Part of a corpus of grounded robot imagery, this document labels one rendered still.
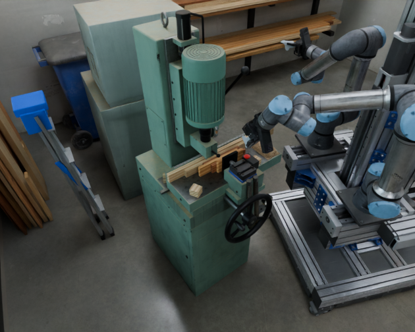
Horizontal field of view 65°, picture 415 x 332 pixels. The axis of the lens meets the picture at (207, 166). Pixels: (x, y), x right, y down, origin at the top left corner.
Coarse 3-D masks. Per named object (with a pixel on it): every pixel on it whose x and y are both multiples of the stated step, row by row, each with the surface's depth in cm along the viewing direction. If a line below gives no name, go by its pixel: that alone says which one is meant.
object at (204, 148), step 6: (198, 132) 160; (192, 138) 159; (198, 138) 157; (192, 144) 162; (198, 144) 156; (204, 144) 153; (210, 144) 153; (216, 144) 154; (198, 150) 159; (204, 150) 153; (210, 150) 154; (216, 150) 157; (204, 156) 156; (210, 156) 157
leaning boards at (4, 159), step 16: (0, 112) 224; (0, 128) 220; (0, 144) 208; (16, 144) 234; (0, 160) 208; (16, 160) 268; (32, 160) 267; (0, 176) 213; (16, 176) 220; (32, 176) 252; (0, 192) 224; (16, 192) 222; (32, 192) 242; (16, 208) 234; (32, 208) 242; (48, 208) 254; (16, 224) 236; (32, 224) 249
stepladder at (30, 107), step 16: (16, 96) 171; (32, 96) 171; (16, 112) 162; (32, 112) 165; (32, 128) 170; (48, 128) 174; (48, 144) 179; (64, 160) 188; (80, 176) 219; (80, 192) 229; (96, 208) 221; (96, 224) 231
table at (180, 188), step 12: (276, 156) 172; (264, 168) 171; (180, 180) 160; (192, 180) 159; (204, 180) 159; (216, 180) 159; (180, 192) 154; (204, 192) 153; (216, 192) 156; (228, 192) 158; (252, 192) 158; (192, 204) 149; (204, 204) 155
